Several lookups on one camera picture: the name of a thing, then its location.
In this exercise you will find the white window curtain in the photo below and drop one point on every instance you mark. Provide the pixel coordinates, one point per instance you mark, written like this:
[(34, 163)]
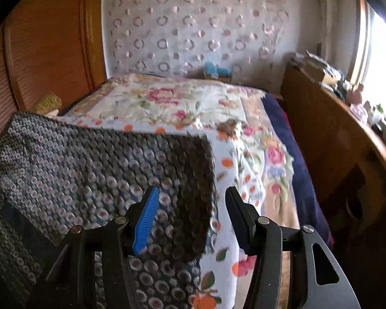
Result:
[(321, 9)]

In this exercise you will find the blue box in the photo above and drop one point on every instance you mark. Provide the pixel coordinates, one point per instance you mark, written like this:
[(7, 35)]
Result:
[(217, 71)]

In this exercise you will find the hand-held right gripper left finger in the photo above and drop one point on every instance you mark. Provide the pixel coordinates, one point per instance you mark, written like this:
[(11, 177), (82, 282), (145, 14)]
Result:
[(146, 222)]

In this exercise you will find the navy blue blanket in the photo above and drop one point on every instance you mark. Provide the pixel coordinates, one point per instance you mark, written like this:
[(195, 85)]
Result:
[(296, 154)]

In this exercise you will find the cardboard box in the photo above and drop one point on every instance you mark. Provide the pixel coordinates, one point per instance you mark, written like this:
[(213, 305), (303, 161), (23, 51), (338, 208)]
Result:
[(318, 72)]

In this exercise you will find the orange fruit print bedsheet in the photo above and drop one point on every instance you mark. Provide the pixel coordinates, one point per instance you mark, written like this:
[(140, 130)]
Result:
[(226, 180)]

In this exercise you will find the window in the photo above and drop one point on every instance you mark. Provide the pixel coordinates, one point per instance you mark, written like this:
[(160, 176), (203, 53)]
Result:
[(379, 54)]

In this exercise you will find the pink bottle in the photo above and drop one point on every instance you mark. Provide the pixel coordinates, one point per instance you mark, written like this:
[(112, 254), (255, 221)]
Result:
[(355, 94)]

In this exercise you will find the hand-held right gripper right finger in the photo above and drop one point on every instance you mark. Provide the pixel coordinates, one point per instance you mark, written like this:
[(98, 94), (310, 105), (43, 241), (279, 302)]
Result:
[(241, 222)]

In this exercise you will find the wooden sideboard cabinet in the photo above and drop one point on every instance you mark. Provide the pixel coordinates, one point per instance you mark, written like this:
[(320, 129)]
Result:
[(325, 135)]

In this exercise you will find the wooden slatted wardrobe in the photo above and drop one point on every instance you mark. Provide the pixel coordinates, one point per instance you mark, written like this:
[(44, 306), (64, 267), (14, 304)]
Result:
[(45, 38)]

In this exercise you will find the dark circle-patterned shirt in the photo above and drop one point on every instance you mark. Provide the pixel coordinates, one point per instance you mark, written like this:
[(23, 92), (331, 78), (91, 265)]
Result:
[(83, 167)]

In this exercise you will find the tissue box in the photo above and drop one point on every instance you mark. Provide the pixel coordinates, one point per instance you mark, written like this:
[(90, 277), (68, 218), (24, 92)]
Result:
[(359, 113)]

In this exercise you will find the stack of folded cloths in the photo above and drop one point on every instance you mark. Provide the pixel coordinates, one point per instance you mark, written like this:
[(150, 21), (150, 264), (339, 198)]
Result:
[(315, 58)]

